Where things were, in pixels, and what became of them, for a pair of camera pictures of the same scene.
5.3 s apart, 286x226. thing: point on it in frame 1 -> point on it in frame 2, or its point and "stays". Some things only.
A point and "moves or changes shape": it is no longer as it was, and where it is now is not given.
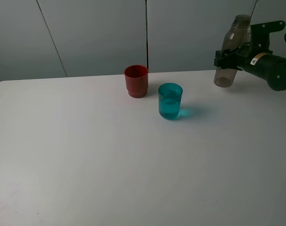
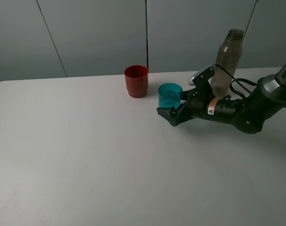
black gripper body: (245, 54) -> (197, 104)
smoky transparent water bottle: (238, 35) moves or changes shape
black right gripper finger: (228, 59) -> (175, 118)
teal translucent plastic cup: (169, 98) stays
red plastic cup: (136, 78) stays
